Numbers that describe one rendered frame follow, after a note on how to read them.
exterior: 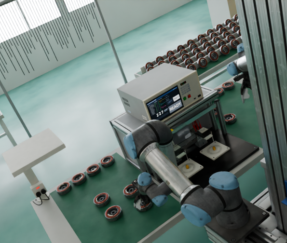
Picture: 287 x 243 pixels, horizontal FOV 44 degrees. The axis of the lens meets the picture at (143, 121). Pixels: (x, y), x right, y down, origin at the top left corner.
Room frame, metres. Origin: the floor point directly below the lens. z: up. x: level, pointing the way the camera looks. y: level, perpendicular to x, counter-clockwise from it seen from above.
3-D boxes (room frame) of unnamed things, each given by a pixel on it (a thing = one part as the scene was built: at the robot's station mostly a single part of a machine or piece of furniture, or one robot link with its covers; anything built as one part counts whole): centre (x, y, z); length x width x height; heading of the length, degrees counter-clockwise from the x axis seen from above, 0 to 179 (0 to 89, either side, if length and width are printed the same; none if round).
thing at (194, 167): (1.94, -0.17, 0.78); 0.15 x 0.15 x 0.01; 22
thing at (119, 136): (2.24, 0.17, 0.91); 0.28 x 0.03 x 0.32; 22
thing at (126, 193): (1.94, 0.24, 0.77); 0.11 x 0.11 x 0.04
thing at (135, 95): (2.29, -0.18, 1.22); 0.44 x 0.39 x 0.20; 112
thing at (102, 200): (1.96, 0.45, 0.77); 0.11 x 0.11 x 0.04
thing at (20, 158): (2.19, 0.77, 0.98); 0.37 x 0.35 x 0.46; 112
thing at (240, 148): (2.00, -0.28, 0.76); 0.64 x 0.47 x 0.02; 112
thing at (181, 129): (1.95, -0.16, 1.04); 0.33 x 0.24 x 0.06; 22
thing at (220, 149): (2.03, -0.40, 0.78); 0.15 x 0.15 x 0.01; 22
